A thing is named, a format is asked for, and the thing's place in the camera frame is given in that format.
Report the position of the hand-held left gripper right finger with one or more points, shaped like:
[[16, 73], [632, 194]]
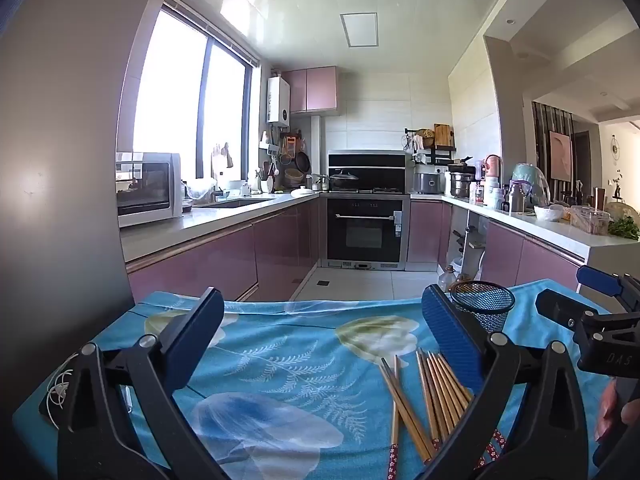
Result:
[[450, 340]]

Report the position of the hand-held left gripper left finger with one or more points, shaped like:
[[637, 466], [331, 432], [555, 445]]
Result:
[[200, 330]]

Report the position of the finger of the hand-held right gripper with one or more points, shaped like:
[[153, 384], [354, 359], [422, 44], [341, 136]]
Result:
[[560, 310], [597, 280]]

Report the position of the black mesh utensil holder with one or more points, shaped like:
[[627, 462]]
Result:
[[487, 310]]

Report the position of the pile of wooden chopsticks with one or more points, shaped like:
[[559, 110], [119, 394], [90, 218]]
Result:
[[430, 390]]

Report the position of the person's right hand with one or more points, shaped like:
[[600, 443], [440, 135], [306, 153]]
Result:
[[607, 410]]

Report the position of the green leafy vegetables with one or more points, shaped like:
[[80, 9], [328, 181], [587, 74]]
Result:
[[625, 229]]

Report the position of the cooking oil bottle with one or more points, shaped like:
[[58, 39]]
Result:
[[448, 280]]

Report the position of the clear plastic container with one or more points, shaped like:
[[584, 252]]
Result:
[[590, 220]]

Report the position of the pink lower kitchen cabinets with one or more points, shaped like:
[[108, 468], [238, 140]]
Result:
[[505, 250], [225, 255]]

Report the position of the white bowl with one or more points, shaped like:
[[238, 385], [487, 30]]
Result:
[[548, 213]]

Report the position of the blue floral tablecloth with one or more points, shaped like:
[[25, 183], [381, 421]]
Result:
[[300, 360]]

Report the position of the steel thermos flask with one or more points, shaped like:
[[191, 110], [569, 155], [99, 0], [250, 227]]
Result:
[[516, 200]]

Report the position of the mint green kitchen appliance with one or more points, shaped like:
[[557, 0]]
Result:
[[530, 175]]

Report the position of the kitchen sink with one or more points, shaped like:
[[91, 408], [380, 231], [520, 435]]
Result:
[[235, 203]]

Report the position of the built-in black oven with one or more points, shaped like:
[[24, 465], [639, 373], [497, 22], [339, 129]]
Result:
[[365, 235]]

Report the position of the clear plastic bag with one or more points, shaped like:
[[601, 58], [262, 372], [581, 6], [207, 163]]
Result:
[[200, 191]]

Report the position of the white microwave oven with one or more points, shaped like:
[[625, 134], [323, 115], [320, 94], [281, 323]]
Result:
[[150, 185]]

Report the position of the pink kettle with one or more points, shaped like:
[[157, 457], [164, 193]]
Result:
[[494, 165]]

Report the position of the stainless steel pot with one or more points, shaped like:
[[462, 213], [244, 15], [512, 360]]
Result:
[[461, 185]]

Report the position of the silver rice cooker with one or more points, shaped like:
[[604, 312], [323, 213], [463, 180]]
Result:
[[429, 184]]

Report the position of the white lidded dish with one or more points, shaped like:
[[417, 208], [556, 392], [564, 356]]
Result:
[[303, 192]]

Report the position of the wok with glass lid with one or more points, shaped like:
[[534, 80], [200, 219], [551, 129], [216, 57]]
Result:
[[344, 180]]

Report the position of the black range hood unit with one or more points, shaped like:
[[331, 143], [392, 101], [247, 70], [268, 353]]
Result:
[[370, 165]]

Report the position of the hanging black frying pan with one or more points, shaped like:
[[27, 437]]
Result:
[[302, 162]]

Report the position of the wooden cutting board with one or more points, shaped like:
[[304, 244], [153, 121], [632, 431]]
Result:
[[443, 135]]

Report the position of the kitchen window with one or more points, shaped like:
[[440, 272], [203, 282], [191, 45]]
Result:
[[170, 90]]

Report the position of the pink upper kitchen cabinet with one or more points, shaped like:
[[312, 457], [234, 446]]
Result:
[[315, 90]]

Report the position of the ceiling light panel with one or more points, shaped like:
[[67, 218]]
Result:
[[360, 30]]

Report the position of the pink wall painting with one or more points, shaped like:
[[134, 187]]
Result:
[[561, 155]]

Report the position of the wall clock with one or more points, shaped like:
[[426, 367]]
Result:
[[616, 150]]

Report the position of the black wall shelf rack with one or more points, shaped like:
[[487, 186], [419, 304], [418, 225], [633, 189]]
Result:
[[442, 150]]

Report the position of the wall utensil rack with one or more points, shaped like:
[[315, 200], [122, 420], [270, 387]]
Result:
[[280, 150]]

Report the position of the white wall water heater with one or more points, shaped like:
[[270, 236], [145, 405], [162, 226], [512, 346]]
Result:
[[278, 100]]

